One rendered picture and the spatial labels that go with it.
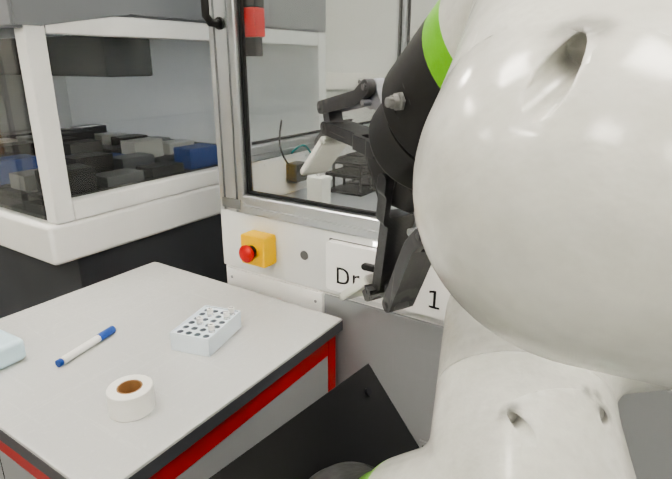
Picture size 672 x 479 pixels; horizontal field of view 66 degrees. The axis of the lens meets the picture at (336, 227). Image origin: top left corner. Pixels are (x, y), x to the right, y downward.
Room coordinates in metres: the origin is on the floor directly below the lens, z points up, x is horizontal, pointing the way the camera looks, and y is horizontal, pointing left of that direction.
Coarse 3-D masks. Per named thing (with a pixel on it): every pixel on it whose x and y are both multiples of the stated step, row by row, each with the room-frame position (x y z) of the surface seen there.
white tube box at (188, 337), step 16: (192, 320) 0.93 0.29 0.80; (208, 320) 0.93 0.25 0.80; (224, 320) 0.93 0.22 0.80; (240, 320) 0.97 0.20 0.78; (176, 336) 0.87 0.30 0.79; (192, 336) 0.86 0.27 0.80; (208, 336) 0.87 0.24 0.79; (224, 336) 0.90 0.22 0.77; (192, 352) 0.86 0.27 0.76; (208, 352) 0.85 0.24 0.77
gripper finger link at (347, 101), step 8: (368, 80) 0.41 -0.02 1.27; (360, 88) 0.42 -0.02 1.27; (368, 88) 0.41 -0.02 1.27; (336, 96) 0.46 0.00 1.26; (344, 96) 0.44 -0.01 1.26; (352, 96) 0.43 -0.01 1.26; (360, 96) 0.42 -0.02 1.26; (368, 96) 0.41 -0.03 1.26; (320, 104) 0.48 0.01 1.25; (328, 104) 0.47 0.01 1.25; (336, 104) 0.46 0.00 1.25; (344, 104) 0.44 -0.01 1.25; (352, 104) 0.43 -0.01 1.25; (360, 104) 0.43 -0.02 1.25; (320, 112) 0.49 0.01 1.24; (328, 112) 0.48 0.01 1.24
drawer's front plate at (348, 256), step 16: (336, 240) 1.03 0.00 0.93; (336, 256) 1.02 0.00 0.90; (352, 256) 1.00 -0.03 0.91; (368, 256) 0.98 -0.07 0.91; (336, 272) 1.02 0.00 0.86; (352, 272) 1.00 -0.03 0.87; (368, 272) 0.98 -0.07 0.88; (432, 272) 0.90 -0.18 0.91; (336, 288) 1.02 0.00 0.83; (432, 288) 0.90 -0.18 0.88; (416, 304) 0.92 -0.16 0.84; (432, 304) 0.90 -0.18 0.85
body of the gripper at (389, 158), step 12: (372, 120) 0.36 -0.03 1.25; (384, 120) 0.34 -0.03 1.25; (372, 132) 0.35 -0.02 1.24; (384, 132) 0.34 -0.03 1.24; (372, 144) 0.35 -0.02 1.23; (384, 144) 0.34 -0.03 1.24; (396, 144) 0.33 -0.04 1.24; (384, 156) 0.34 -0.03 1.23; (396, 156) 0.33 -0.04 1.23; (408, 156) 0.33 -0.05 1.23; (372, 168) 0.41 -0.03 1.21; (384, 168) 0.35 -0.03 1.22; (396, 168) 0.34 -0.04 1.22; (408, 168) 0.33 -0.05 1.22; (396, 180) 0.34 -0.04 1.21; (408, 180) 0.34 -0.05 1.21; (396, 192) 0.37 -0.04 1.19; (408, 192) 0.36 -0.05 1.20; (396, 204) 0.37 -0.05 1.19; (408, 204) 0.36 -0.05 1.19
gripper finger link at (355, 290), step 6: (366, 276) 0.41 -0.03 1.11; (372, 276) 0.41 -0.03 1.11; (360, 282) 0.42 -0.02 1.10; (366, 282) 0.41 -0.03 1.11; (348, 288) 0.44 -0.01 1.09; (354, 288) 0.43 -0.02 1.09; (360, 288) 0.42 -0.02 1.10; (342, 294) 0.45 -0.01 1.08; (348, 294) 0.44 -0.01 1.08; (354, 294) 0.44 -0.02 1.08; (360, 294) 0.45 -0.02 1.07; (342, 300) 0.45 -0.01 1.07
